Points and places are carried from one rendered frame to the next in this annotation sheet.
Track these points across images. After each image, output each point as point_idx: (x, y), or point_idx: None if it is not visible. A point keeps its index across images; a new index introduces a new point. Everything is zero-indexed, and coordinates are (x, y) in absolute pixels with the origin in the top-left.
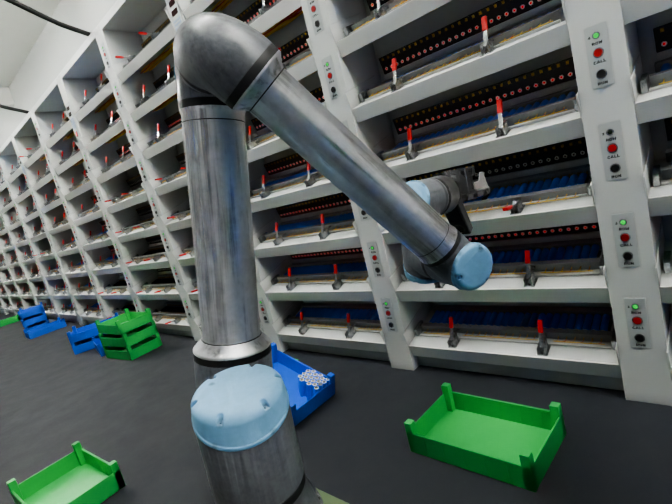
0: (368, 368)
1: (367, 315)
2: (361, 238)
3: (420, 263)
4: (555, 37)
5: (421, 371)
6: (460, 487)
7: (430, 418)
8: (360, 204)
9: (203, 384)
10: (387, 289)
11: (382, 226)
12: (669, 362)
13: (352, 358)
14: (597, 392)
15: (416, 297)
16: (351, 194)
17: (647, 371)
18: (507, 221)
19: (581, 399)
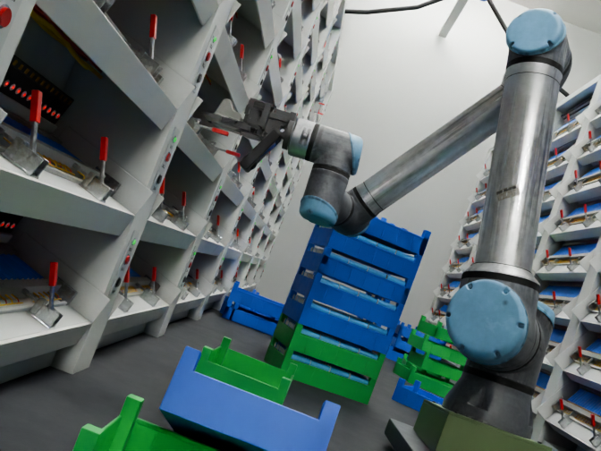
0: (69, 387)
1: (6, 268)
2: (176, 115)
3: (351, 210)
4: (270, 38)
5: (92, 364)
6: (303, 412)
7: (238, 385)
8: (436, 173)
9: (542, 302)
10: (145, 216)
11: (412, 186)
12: (181, 297)
13: (6, 387)
14: (146, 337)
15: (147, 234)
16: (445, 166)
17: (172, 308)
18: (210, 161)
19: (159, 344)
